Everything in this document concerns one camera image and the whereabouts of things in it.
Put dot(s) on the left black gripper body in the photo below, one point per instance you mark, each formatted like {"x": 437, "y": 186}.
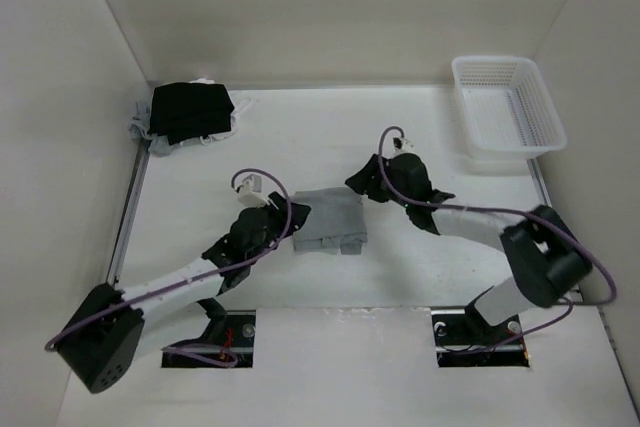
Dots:
{"x": 273, "y": 224}

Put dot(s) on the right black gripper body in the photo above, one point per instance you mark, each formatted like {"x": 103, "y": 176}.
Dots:
{"x": 392, "y": 181}

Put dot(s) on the grey tank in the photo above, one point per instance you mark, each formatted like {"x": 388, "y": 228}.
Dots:
{"x": 139, "y": 128}
{"x": 335, "y": 225}

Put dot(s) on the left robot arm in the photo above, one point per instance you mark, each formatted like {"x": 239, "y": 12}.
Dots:
{"x": 178, "y": 313}

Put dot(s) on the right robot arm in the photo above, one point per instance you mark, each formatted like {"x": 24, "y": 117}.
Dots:
{"x": 544, "y": 265}

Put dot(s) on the folded white tank top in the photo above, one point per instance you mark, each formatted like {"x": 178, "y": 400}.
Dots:
{"x": 242, "y": 104}

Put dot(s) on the folded grey tank top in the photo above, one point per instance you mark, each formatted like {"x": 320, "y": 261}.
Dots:
{"x": 139, "y": 128}

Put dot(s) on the folded black tank top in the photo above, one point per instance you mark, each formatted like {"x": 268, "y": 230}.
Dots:
{"x": 187, "y": 110}

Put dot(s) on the white plastic basket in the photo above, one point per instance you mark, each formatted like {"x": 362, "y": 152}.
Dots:
{"x": 505, "y": 108}

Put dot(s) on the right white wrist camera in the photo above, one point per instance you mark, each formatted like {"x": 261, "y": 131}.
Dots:
{"x": 402, "y": 146}

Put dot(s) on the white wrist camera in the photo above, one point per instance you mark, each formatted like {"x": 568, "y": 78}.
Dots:
{"x": 402, "y": 146}
{"x": 249, "y": 192}

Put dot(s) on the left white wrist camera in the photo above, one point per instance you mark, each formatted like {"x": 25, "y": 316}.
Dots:
{"x": 249, "y": 192}

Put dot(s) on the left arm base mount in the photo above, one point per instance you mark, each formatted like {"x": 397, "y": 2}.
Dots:
{"x": 226, "y": 341}

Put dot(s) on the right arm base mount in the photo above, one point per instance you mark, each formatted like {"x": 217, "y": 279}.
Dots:
{"x": 463, "y": 340}

